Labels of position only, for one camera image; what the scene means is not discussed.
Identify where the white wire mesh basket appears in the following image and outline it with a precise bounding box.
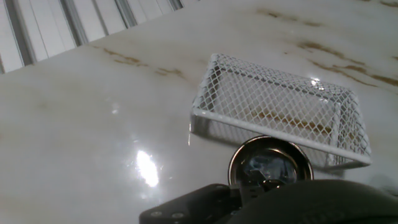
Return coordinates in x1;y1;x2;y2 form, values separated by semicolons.
190;52;373;171

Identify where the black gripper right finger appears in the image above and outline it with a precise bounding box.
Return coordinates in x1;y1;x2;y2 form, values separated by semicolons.
259;179;285;192

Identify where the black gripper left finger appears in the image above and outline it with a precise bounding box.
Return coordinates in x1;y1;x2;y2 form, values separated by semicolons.
138;182;266;224

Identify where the glossy marble pattern sheet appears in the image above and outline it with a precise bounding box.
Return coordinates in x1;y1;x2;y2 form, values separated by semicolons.
0;0;398;224

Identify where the small metal cup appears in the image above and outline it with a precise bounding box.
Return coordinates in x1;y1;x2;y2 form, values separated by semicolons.
227;134;315;191

